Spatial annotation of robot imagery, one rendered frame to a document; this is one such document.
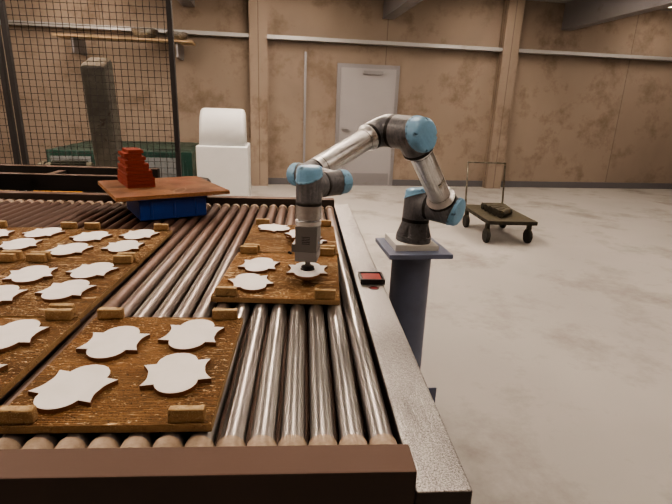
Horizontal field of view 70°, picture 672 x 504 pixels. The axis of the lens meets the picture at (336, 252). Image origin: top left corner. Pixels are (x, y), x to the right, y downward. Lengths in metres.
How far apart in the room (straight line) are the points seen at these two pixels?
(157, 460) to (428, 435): 0.43
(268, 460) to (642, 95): 11.22
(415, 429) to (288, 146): 8.33
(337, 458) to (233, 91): 8.48
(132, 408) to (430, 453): 0.50
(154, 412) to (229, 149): 5.06
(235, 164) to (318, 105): 3.54
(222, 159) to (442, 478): 5.28
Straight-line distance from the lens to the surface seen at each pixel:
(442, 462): 0.83
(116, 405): 0.94
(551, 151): 10.63
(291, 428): 0.86
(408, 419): 0.90
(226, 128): 5.88
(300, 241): 1.36
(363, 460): 0.75
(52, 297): 1.42
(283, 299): 1.31
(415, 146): 1.64
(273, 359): 1.05
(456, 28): 9.71
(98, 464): 0.80
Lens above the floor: 1.44
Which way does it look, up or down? 17 degrees down
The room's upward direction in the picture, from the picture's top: 2 degrees clockwise
